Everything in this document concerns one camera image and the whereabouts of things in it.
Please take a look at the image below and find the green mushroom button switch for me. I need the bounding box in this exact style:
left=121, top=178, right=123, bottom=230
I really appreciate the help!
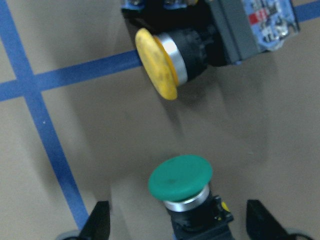
left=148, top=154, right=234, bottom=240

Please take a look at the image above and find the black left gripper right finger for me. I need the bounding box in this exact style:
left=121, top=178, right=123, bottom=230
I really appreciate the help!
left=246, top=199, right=290, bottom=240

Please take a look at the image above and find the yellow mushroom button switch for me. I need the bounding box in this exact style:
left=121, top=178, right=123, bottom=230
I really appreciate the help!
left=121, top=0, right=300, bottom=100

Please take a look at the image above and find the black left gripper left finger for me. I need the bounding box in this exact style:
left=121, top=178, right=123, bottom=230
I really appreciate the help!
left=77, top=200, right=111, bottom=240

